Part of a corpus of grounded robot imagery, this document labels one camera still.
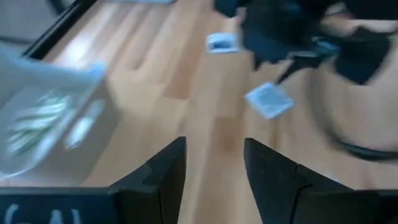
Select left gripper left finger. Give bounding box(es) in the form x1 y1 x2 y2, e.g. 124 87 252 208
110 136 188 224

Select dark blue square packet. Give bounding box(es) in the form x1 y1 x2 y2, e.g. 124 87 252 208
206 32 242 54

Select white long packet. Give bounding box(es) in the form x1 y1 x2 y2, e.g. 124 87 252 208
63 99 106 150

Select grey plastic bin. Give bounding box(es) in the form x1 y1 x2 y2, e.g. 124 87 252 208
0 40 121 187

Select light blue square packet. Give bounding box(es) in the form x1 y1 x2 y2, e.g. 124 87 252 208
243 81 296 121

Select green striped bandage wrapper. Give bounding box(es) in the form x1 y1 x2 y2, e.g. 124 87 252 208
6 93 74 156

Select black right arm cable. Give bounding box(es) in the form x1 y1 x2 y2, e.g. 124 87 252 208
326 133 398 162

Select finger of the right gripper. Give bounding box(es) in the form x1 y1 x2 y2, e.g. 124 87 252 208
275 55 312 85

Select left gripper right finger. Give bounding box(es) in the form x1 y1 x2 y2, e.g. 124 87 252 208
243 138 358 224

